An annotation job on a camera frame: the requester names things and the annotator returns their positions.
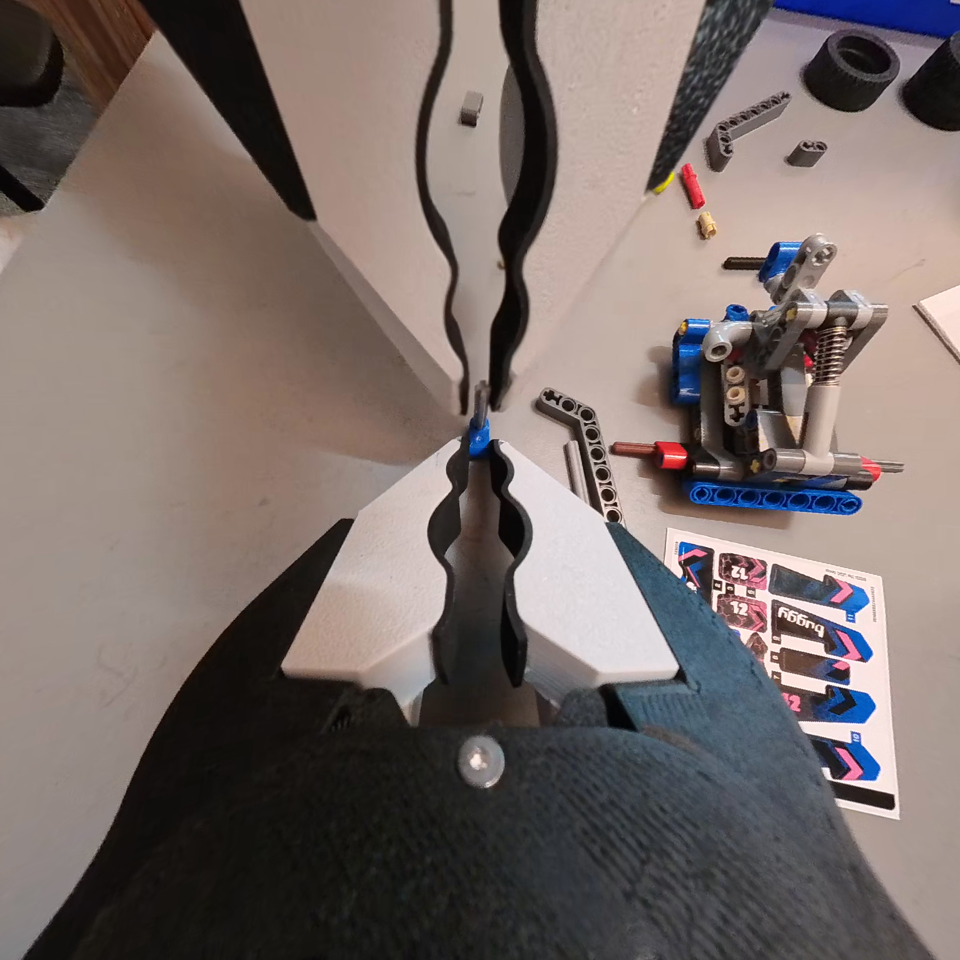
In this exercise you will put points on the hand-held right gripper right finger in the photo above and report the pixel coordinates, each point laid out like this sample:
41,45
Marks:
592,600

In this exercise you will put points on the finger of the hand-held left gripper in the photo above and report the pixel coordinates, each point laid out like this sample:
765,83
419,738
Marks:
352,150
607,112

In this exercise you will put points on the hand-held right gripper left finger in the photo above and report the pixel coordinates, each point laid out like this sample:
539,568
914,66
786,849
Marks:
360,600

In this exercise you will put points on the light grey lego axle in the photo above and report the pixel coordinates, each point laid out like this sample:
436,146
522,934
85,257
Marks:
576,469

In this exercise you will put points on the dark grey angled lego beam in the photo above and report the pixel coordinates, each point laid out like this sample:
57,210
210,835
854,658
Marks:
596,457

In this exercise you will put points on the blue lego connector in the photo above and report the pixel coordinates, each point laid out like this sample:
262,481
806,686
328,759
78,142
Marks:
478,442

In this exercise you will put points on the grey and blue lego chassis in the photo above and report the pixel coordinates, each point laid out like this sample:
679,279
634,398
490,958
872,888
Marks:
772,412

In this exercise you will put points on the yellow lego beam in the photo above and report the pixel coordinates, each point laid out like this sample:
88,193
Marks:
664,182

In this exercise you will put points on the red lego pin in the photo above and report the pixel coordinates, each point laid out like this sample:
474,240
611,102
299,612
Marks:
694,185

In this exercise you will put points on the dark grey L-shaped lego beam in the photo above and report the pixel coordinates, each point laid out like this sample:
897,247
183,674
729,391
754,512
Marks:
724,135

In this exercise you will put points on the tan lego pin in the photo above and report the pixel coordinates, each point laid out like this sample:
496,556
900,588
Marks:
706,223

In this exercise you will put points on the black lego axle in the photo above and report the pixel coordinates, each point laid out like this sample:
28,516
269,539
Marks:
742,262

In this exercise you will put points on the dark grey lego connector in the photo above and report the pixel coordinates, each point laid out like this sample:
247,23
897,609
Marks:
806,152

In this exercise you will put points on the lego sticker sheet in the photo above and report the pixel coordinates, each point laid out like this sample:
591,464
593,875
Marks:
810,660

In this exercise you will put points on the closed lego instruction booklet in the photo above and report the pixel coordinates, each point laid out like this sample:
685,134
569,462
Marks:
941,319

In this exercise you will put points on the wooden panel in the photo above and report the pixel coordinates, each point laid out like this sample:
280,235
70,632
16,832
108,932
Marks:
97,45

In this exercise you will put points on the black office chair armrest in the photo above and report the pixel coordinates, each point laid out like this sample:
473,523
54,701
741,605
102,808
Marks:
30,52

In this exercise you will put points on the blue plastic storage bin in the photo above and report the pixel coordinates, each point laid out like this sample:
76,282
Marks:
862,11

